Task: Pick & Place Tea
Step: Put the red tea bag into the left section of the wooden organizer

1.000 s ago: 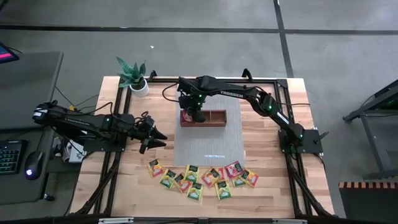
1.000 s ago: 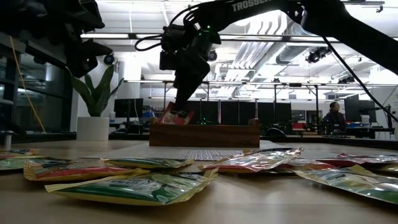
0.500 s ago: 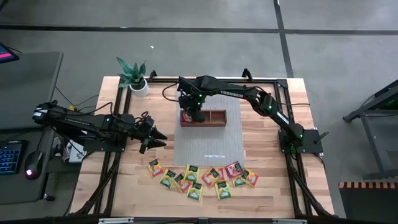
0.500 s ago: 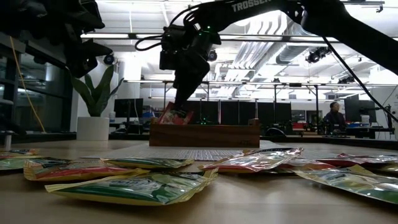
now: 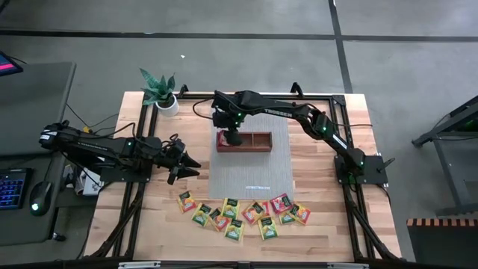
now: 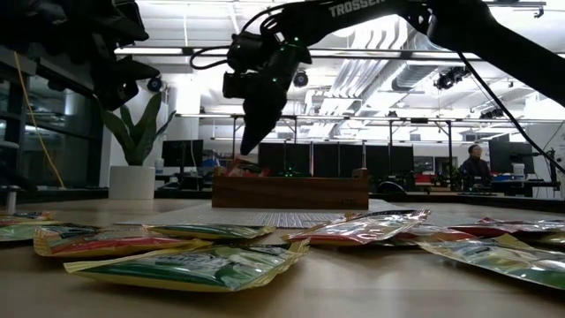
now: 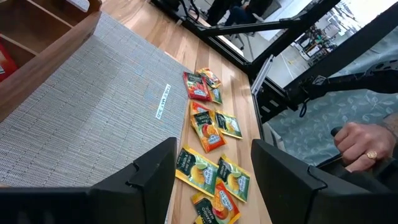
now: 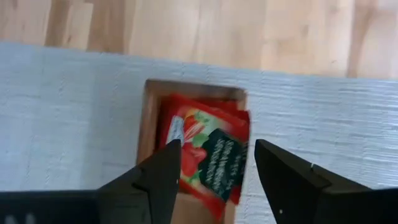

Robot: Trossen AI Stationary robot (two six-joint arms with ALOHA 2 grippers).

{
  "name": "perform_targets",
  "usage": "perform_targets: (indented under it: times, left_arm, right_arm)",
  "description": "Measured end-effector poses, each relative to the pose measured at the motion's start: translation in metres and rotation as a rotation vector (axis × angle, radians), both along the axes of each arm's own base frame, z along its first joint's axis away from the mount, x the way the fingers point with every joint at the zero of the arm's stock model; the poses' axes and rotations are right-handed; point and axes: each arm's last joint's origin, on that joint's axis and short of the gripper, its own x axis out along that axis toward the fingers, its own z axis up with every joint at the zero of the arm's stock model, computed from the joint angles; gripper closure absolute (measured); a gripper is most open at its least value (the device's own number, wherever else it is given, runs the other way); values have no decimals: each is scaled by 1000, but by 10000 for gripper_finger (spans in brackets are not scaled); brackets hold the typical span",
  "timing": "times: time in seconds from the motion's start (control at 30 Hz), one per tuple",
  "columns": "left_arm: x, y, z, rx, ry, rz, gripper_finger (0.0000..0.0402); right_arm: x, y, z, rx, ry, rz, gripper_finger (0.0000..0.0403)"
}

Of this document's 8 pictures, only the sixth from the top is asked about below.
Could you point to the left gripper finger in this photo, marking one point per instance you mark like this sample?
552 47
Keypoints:
137 70
117 95

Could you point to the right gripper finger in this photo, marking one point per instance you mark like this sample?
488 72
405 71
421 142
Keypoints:
262 119

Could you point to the black monitor on arm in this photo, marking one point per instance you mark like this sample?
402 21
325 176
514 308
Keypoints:
503 156

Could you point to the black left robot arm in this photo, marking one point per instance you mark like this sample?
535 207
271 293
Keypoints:
35 26

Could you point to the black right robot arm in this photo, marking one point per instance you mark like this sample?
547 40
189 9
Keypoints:
485 31

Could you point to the long ceiling light strip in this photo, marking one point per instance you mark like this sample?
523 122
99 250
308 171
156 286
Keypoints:
353 53
150 50

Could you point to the green snake plant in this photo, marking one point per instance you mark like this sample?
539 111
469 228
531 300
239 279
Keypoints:
137 141

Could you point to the wooden three-compartment box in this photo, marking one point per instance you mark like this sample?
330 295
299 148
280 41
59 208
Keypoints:
291 194

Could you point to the white cup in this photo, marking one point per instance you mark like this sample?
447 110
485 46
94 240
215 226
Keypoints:
159 165

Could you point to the black computer monitor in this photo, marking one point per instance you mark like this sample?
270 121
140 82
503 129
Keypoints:
182 153

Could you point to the white round plant pot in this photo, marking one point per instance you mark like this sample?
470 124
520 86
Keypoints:
132 183

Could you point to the grey woven placemat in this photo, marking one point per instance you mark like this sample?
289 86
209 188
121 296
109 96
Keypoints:
265 219

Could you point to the black office chair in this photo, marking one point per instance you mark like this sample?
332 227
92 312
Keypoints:
390 187

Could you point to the black ceiling spotlight cluster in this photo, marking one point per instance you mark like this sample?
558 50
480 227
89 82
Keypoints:
450 78

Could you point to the small black ceiling spotlights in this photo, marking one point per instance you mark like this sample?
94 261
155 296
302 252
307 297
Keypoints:
492 114

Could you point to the person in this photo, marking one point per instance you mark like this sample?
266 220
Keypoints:
476 170

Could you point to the blue box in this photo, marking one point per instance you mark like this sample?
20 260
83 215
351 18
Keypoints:
496 178

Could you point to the white bucket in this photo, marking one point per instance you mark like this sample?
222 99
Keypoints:
519 171

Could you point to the black background desk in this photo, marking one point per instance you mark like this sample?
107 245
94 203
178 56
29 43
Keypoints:
529 185

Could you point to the black dome ceiling camera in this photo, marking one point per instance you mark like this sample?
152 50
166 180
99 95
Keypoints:
154 84
301 78

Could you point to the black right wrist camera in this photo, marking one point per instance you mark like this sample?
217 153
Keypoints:
247 50

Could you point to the black aluminium table frame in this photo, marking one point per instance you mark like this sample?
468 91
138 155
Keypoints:
66 193

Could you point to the black metal rig frame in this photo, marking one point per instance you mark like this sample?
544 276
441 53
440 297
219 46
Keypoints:
390 141

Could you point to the white short post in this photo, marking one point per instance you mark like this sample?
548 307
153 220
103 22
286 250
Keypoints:
11 201

